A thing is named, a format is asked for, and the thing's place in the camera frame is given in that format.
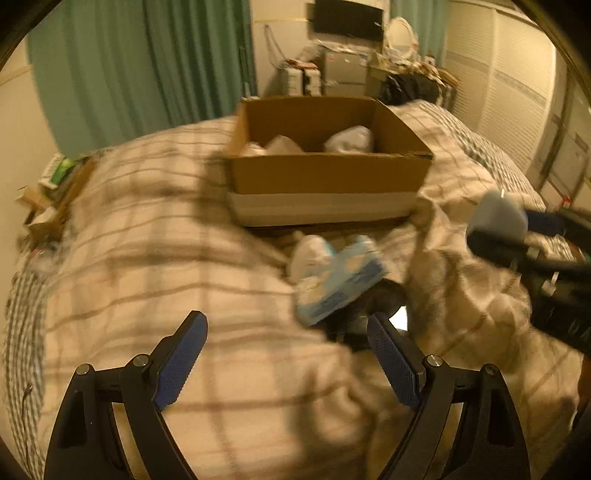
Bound white blue printed pouch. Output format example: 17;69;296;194
288;234;338;284

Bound green packet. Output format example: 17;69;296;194
41;154;86;190

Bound grey small fridge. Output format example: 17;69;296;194
321;48;370;97

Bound green curtain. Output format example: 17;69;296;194
27;0;257;151

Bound white louvred wardrobe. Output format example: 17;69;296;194
438;0;568;174

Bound beige plaid blanket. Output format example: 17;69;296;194
34;113;585;480

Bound white oval mirror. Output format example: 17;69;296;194
383;17;419;58

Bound cardboard box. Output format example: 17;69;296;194
222;95;435;228

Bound black wall television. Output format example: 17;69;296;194
311;0;385;43

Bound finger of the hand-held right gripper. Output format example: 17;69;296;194
525;209;568;237
466;229;557;274

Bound black bag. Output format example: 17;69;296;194
381;73;446;106

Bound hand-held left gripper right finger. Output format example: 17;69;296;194
367;312;532;480

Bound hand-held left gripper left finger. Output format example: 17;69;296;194
44;310;208;480

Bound dark cloth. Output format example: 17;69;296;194
323;279;409;349

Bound white storage box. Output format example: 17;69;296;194
279;65;322;97

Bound white rounded plastic object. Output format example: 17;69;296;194
468;189;528;243

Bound white crumpled bag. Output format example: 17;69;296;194
242;135;305;158
323;126;375;154

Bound checkered bed sheet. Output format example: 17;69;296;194
2;99;548;480

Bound bedside clutter pile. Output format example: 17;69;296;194
16;154;98;259

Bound blue tissue pack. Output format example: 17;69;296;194
294;235;387;329

